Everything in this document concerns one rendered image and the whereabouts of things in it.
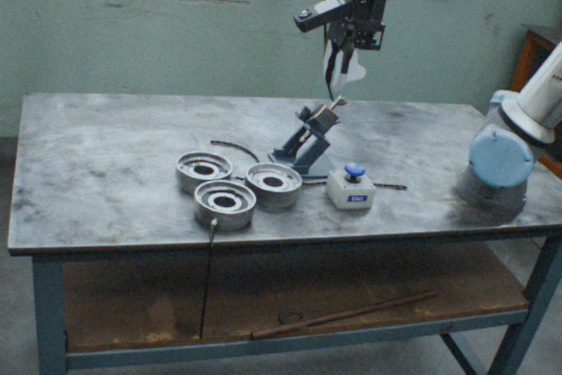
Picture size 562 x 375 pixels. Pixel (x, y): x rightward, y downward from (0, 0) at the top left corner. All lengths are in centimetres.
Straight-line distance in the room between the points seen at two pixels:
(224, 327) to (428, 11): 214
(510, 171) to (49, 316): 84
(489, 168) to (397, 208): 20
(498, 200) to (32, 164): 91
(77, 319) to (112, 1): 165
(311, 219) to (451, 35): 216
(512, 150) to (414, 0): 196
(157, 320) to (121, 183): 28
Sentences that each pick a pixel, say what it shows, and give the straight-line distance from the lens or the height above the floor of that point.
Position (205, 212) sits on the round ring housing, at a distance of 110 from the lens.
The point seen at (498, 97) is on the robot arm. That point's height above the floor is 102.
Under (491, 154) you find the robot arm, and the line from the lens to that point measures 119.
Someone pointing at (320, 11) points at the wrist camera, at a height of 113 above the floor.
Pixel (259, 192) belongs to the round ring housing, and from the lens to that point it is 118.
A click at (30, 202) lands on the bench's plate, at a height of 80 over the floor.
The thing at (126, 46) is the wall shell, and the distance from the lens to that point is 276.
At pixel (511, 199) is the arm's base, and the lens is 138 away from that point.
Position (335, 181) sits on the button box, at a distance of 124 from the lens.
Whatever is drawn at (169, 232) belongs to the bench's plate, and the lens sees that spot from 110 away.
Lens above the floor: 142
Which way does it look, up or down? 28 degrees down
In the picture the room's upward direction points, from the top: 10 degrees clockwise
